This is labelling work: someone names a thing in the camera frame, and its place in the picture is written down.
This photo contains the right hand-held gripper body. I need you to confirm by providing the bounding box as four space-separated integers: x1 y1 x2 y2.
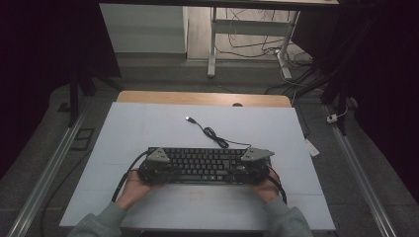
230 147 276 186

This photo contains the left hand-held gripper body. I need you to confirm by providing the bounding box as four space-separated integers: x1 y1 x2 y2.
137 147 173 186

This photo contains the black keyboard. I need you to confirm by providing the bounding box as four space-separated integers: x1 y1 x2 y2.
146 146 276 186

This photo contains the person's right hand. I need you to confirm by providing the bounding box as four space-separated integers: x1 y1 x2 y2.
248 176 282 203

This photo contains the person's left hand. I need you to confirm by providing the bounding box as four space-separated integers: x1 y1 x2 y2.
116 169 165 211

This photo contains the white board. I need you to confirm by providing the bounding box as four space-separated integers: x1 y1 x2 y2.
58 102 336 231

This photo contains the white paper tag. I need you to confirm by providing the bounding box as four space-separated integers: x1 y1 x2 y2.
304 137 321 158

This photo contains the black stand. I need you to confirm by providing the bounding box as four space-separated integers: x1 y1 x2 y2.
67 65 125 128
293 13 377 136

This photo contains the grey cabinet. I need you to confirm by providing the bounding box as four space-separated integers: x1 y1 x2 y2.
99 3 189 54

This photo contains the dark curtain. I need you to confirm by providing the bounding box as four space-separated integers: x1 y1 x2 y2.
293 0 419 205
0 0 122 179

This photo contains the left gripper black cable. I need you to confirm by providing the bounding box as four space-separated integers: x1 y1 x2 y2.
111 150 149 203

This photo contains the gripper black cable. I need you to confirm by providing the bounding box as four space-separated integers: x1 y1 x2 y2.
111 150 149 203
265 164 288 205

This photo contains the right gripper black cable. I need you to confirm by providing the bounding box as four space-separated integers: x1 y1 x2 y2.
265 164 288 205

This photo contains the black keyboard usb cable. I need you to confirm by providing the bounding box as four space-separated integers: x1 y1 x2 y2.
185 116 252 151

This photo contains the aluminium rail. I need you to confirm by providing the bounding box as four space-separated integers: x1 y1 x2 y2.
324 105 398 237
6 108 90 237

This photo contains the thin black floor cable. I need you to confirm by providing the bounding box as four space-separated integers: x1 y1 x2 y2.
40 151 94 237

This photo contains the tangle of black floor cables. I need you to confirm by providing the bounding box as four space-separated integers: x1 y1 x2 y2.
215 8 330 97

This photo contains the white desk frame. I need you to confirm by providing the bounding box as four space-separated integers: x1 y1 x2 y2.
207 6 301 80

